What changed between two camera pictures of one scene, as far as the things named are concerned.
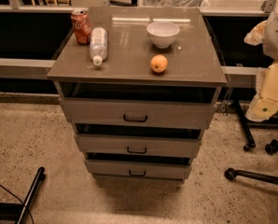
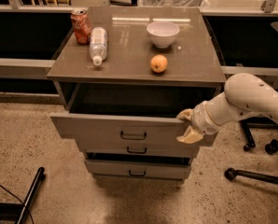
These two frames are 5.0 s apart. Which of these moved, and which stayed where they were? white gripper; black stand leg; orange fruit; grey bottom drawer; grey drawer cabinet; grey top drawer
Moved: grey top drawer; white gripper
Stayed: orange fruit; grey bottom drawer; grey drawer cabinet; black stand leg
